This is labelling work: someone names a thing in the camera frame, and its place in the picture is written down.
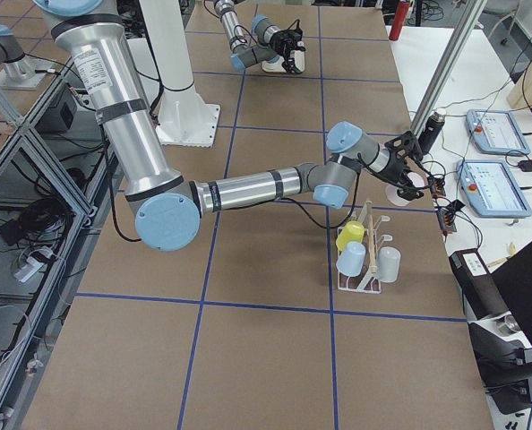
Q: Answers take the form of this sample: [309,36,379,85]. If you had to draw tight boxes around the steel tumbler cup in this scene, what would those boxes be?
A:
[496,314,521,336]

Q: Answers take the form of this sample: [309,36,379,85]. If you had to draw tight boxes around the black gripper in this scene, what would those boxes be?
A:
[376,147,422,185]
[272,26,305,73]

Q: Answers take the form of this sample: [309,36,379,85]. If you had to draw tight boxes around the aluminium frame post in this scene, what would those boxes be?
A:
[411,0,487,136]

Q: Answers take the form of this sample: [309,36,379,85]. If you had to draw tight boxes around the white wire cup rack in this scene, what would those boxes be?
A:
[334,200,401,294]

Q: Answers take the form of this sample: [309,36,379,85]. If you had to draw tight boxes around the pink plastic cup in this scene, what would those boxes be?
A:
[385,172,425,207]

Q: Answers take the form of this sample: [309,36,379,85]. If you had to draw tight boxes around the black water bottle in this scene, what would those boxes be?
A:
[418,107,447,154]

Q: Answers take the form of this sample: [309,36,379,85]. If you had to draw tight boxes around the black mini computer box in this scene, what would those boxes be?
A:
[449,248,509,319]

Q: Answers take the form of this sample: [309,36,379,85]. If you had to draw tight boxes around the far blue teach pendant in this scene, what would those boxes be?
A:
[466,109,530,155]

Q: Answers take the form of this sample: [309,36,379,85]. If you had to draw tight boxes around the light blue plastic cup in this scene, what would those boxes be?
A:
[336,242,366,277]

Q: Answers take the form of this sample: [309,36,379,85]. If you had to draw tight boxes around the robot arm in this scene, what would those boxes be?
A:
[38,1,424,251]
[202,0,306,74]

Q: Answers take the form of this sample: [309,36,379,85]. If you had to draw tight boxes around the near blue teach pendant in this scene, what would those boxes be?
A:
[456,159,532,219]

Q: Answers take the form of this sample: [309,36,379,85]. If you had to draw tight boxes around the grey usb hub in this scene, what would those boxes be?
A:
[436,200,465,237]
[427,175,446,199]

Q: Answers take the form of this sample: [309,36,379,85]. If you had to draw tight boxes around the wooden tool with strap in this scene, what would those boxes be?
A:
[486,242,518,270]

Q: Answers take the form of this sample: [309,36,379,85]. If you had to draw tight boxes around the grey usb hub left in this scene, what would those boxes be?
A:
[427,175,446,199]

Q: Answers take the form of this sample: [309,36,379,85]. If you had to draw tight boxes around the cream plastic tray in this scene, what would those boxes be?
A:
[261,47,307,75]

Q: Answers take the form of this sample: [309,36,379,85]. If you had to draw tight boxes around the yellow plastic cup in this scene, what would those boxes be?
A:
[335,220,365,252]

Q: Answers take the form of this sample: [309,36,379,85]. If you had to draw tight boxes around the blue teach pendant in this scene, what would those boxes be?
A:
[456,159,532,219]
[466,109,530,155]

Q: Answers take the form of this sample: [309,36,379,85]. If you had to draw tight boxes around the red bottle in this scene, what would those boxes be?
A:
[389,0,412,41]

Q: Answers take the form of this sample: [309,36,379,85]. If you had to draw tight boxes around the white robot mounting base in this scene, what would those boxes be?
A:
[140,0,220,147]

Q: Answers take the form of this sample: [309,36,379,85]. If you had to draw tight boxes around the grey usb hub right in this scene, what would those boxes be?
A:
[436,200,465,237]

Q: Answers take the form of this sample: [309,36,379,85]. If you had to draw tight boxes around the grey plastic cup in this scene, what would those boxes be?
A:
[377,246,401,283]

